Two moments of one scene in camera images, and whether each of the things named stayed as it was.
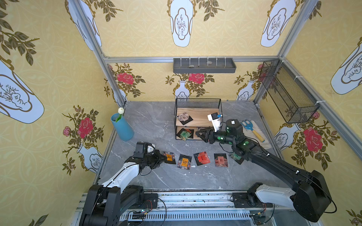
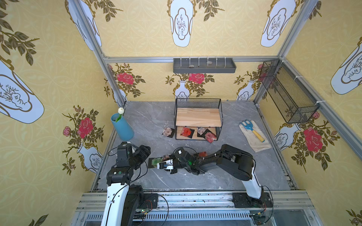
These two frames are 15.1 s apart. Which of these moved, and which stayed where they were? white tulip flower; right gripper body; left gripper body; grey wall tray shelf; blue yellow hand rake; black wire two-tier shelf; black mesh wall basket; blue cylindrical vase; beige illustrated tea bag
Moved: beige illustrated tea bag; right gripper body; left gripper body
Stayed: blue yellow hand rake; white tulip flower; black mesh wall basket; black wire two-tier shelf; grey wall tray shelf; blue cylindrical vase
